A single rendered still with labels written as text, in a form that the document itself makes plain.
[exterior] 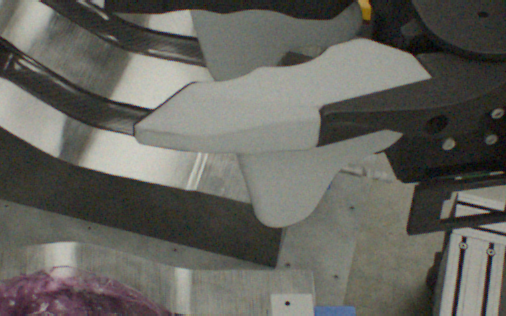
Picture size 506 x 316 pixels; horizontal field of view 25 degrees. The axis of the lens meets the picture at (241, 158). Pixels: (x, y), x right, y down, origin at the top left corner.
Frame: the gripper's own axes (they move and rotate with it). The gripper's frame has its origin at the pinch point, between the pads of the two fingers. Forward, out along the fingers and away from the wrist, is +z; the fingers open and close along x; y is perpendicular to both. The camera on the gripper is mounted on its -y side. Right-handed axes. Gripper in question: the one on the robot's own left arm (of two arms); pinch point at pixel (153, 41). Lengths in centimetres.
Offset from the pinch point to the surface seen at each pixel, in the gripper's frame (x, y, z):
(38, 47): 62, 46, 1
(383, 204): 117, 131, -63
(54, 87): 59, 48, 0
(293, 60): 61, 50, -24
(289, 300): 33, 53, -17
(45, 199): 53, 57, 2
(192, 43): 64, 49, -15
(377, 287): 99, 134, -56
